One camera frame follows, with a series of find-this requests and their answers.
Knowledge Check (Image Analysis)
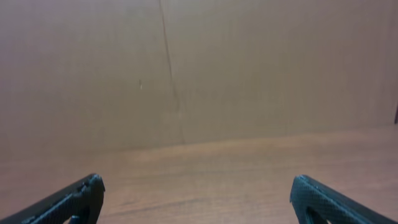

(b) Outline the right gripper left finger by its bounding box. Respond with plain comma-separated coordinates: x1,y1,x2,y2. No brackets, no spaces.
1,174,105,224

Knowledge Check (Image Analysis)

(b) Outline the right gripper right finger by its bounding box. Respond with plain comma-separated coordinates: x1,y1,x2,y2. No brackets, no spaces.
290,175,397,224

